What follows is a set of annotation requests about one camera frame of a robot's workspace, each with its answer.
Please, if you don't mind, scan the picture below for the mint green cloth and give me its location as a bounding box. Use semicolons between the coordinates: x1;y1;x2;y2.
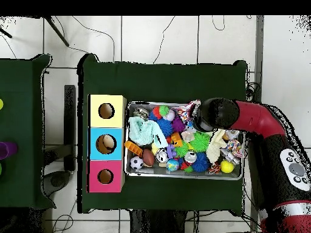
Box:
128;116;169;149

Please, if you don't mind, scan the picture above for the cream yellow cloth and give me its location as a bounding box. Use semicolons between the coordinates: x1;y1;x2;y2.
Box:
205;129;228;164

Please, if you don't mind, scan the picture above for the black and white soccer ball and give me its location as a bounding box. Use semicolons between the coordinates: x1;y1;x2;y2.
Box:
130;155;145;170

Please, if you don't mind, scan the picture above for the colourful polka dot cloth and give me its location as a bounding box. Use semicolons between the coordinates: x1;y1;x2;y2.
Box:
175;100;202;123

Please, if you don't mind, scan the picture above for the black tripod leg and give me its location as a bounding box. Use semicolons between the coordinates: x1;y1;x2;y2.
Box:
0;27;13;39
44;16;70;47

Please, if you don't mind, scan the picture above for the brown toy football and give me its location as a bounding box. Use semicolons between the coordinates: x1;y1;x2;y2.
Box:
142;148;156;167

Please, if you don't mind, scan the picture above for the wooden box with three holes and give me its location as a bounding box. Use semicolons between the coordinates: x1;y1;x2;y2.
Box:
87;93;128;194

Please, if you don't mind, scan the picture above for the black cable bundle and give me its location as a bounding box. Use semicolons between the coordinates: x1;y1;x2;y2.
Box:
245;82;262;103

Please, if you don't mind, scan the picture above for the dark green tablecloth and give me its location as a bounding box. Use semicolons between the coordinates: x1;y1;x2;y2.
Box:
0;53;56;209
77;53;248;217

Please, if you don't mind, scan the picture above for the blue spiky rubber ball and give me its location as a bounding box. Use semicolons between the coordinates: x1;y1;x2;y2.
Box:
191;152;210;174

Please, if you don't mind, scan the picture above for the yellow ball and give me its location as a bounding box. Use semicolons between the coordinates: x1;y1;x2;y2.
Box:
220;160;235;174

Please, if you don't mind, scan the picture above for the purple plastic cup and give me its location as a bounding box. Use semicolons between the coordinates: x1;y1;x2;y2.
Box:
4;141;19;157
0;142;9;160

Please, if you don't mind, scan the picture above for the grey floor cable cover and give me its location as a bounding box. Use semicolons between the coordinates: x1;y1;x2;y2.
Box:
250;15;265;233

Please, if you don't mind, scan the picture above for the grey round stand base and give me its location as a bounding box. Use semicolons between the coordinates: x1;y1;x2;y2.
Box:
43;171;72;197

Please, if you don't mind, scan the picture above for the silver mesh bin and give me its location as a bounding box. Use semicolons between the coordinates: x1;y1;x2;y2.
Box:
124;101;246;181

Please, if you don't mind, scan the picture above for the long orange toy block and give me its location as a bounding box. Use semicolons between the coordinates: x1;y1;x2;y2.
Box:
124;140;144;157

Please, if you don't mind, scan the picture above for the blue globe ball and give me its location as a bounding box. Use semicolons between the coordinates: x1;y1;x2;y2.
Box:
166;158;180;172

